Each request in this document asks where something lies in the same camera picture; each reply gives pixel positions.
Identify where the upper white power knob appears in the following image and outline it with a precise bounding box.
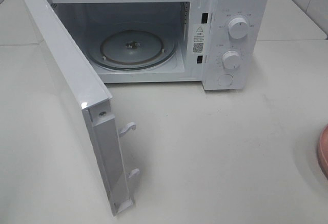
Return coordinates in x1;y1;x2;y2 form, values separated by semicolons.
228;15;249;39

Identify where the pink round plate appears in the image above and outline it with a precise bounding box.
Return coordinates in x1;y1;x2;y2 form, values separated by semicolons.
317;125;328;177

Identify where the white microwave door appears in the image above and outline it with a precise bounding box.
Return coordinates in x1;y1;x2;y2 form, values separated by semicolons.
23;0;139;215

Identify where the white microwave oven body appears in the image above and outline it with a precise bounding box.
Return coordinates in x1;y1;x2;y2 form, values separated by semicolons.
48;0;267;91

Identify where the round white door button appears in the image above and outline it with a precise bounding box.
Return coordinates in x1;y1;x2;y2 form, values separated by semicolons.
218;74;233;87

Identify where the white timer knob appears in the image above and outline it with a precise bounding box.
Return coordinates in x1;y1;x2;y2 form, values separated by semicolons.
222;50;242;70

